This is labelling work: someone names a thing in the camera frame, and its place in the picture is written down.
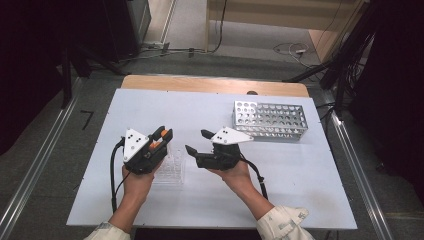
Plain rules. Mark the white board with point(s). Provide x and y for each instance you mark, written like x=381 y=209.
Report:
x=206 y=110

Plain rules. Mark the metal test tube rack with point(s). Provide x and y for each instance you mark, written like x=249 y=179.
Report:
x=276 y=121

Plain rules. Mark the white sleeve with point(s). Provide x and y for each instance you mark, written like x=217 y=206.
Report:
x=285 y=223
x=106 y=233

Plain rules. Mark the black cabinet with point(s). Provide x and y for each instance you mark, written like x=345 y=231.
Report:
x=126 y=30

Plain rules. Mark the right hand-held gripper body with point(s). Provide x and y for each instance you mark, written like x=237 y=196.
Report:
x=220 y=160

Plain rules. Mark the grey power strip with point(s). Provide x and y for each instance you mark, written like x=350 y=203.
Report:
x=156 y=45

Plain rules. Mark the wooden furniture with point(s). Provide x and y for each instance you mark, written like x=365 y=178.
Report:
x=273 y=13

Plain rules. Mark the right white sleeve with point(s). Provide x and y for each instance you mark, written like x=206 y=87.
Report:
x=285 y=223

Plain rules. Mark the black tripod stand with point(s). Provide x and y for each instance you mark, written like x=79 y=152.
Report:
x=66 y=76

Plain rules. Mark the clear plastic tube rack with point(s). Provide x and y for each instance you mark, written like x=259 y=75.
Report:
x=173 y=170

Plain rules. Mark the person's right hand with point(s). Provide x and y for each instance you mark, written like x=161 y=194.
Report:
x=236 y=180

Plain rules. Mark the person's left hand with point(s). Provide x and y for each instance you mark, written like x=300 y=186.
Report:
x=138 y=188

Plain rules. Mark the aluminium floor rail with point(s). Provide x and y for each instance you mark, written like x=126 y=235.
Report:
x=363 y=186
x=43 y=150

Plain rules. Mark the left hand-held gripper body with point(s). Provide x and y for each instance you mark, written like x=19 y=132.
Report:
x=135 y=146

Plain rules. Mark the left white sleeve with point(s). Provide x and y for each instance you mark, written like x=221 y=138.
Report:
x=106 y=233

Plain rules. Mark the orange capped test tube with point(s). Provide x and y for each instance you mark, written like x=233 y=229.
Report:
x=154 y=145

